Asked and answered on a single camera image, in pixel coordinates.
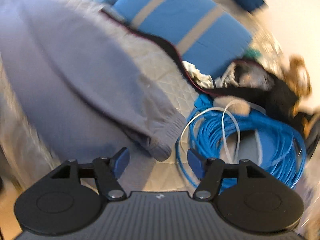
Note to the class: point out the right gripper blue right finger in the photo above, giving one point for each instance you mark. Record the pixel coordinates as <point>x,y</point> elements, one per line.
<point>197,163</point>

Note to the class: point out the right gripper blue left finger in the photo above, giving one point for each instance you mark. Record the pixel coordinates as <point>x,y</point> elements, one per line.
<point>119,162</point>

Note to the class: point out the blue-grey fleece sweatpants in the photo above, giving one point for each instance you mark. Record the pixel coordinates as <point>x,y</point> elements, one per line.
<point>78,88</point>

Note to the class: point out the white striped cloth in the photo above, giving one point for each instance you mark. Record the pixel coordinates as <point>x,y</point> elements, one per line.
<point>203,80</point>

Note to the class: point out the black bag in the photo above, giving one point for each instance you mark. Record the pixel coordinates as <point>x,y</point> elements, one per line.
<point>307,125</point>

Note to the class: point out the blue striped pillow right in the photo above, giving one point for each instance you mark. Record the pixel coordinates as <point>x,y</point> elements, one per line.
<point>200,30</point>

